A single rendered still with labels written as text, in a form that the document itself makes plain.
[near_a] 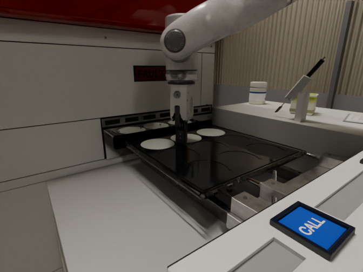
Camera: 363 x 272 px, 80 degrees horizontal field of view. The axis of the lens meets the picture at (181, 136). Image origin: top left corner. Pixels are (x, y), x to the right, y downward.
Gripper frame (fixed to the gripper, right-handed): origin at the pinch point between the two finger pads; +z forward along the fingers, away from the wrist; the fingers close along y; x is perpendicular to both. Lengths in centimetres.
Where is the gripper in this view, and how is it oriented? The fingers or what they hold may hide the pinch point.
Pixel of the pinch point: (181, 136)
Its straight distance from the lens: 63.7
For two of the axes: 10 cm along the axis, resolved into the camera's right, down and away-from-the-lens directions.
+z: 0.0, 9.6, 2.9
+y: 2.3, -2.8, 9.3
